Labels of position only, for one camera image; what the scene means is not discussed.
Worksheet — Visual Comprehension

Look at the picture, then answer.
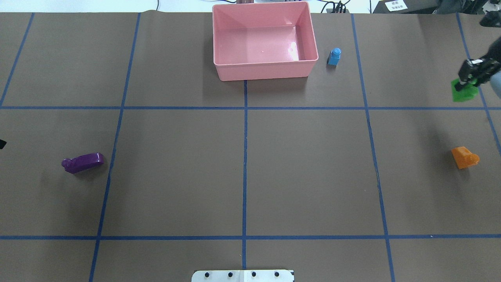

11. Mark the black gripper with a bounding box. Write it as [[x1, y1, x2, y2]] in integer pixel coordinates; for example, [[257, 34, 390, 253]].
[[458, 50, 501, 86]]

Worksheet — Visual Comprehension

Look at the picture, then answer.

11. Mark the green block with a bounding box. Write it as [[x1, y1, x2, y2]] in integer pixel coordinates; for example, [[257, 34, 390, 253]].
[[451, 79, 479, 102]]

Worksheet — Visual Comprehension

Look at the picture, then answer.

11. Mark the orange block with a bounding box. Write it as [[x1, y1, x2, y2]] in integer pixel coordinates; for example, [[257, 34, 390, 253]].
[[451, 146, 480, 169]]

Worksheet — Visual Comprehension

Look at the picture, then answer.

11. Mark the small blue block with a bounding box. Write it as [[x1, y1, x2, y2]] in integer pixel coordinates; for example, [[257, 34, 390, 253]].
[[327, 48, 342, 66]]

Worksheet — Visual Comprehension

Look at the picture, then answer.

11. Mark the purple block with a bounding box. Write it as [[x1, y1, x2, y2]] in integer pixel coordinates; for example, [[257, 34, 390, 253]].
[[61, 152, 105, 174]]

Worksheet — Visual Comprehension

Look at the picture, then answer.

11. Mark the pink plastic box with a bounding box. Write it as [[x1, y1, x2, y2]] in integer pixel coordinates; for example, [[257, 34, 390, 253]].
[[212, 1, 319, 81]]

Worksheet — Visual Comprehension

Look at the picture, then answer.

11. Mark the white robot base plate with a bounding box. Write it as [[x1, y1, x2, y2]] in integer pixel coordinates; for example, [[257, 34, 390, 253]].
[[191, 269, 295, 282]]

